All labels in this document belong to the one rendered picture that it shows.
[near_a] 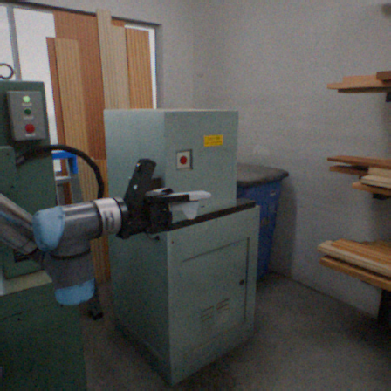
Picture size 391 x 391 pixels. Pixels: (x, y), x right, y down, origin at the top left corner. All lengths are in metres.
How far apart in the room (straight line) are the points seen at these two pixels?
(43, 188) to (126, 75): 1.87
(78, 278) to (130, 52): 2.58
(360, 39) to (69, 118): 2.09
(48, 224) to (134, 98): 2.49
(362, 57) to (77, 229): 2.19
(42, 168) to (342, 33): 2.04
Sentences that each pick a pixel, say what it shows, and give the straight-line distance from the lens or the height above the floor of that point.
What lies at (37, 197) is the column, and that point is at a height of 1.10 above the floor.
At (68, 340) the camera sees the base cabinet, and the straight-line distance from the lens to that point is 1.55.
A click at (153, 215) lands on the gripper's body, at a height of 1.21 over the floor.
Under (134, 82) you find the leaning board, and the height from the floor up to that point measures 1.62.
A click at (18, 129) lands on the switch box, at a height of 1.36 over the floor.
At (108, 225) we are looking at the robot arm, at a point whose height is 1.21.
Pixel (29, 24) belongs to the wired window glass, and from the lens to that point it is 3.02.
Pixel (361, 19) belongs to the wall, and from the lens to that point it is 2.58.
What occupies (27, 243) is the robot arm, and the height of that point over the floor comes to 1.16.
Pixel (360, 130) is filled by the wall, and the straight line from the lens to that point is 2.50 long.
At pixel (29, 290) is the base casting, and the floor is 0.79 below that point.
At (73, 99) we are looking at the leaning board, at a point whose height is 1.48.
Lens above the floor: 1.44
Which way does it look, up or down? 15 degrees down
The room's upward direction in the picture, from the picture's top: straight up
